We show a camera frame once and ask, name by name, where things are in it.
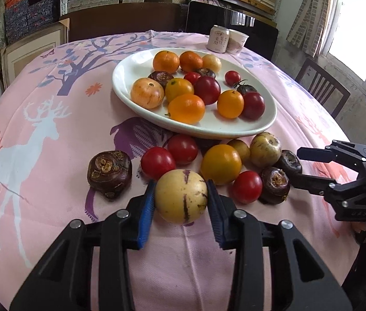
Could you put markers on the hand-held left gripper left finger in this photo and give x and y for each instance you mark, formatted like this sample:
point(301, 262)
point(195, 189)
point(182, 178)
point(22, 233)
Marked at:
point(145, 213)

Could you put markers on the white plate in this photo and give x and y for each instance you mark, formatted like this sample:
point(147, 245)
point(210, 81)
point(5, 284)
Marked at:
point(128, 68)

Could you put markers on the wooden picture frame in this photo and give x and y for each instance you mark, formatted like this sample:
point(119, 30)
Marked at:
point(18, 58)

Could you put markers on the large dark brown water chestnut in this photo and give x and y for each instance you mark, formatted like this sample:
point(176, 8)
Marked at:
point(110, 175)

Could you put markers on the pink cloth bundle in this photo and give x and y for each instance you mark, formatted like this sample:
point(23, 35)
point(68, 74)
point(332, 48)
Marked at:
point(212, 0)

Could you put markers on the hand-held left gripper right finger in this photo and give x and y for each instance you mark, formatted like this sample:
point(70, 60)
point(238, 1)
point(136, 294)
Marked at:
point(215, 215)

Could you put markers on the dark tomato with stem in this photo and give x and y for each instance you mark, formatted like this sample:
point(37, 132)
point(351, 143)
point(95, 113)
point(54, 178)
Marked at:
point(246, 89)

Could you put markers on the yellow orange tomato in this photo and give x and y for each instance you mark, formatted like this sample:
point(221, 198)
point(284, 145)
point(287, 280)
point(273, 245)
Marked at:
point(221, 164)

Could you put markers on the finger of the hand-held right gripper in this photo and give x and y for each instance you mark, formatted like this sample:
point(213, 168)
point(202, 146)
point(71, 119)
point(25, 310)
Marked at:
point(315, 154)
point(312, 183)

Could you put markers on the yellow pepino melon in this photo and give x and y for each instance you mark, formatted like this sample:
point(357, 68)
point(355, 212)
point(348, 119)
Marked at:
point(181, 197)
point(265, 150)

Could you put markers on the dark wooden chair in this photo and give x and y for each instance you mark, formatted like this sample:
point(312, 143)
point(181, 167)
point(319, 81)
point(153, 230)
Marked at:
point(328, 75)

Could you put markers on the orange striped pepino melon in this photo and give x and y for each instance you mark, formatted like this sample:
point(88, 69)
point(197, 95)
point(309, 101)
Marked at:
point(147, 93)

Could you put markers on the white paper cup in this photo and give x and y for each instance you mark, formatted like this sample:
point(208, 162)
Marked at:
point(237, 42)

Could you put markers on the brick pattern curtain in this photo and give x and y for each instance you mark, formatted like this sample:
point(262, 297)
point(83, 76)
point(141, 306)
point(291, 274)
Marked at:
point(312, 13)

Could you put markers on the small red cherry tomato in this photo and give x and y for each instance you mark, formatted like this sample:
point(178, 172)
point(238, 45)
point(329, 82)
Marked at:
point(232, 77)
point(191, 77)

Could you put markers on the small pale pepino melon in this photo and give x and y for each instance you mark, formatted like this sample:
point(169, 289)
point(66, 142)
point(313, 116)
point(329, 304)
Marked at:
point(212, 63)

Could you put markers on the beige drink can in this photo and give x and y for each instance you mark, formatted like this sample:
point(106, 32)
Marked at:
point(218, 39)

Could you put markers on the dark purple fruit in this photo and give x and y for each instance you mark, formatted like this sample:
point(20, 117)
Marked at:
point(207, 143)

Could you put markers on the stack of blue floral boxes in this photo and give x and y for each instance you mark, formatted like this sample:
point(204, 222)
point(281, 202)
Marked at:
point(24, 19)

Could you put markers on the pink printed tablecloth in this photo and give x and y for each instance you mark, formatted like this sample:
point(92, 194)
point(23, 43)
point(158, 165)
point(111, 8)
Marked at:
point(56, 168)

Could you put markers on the small yellow fruit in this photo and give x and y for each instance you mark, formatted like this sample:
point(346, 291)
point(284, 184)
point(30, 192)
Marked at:
point(240, 148)

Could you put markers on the black glossy panel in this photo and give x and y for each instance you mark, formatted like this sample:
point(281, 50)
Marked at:
point(202, 19)

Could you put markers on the dark red plum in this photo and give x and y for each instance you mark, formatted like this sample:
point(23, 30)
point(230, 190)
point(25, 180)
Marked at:
point(253, 105)
point(207, 90)

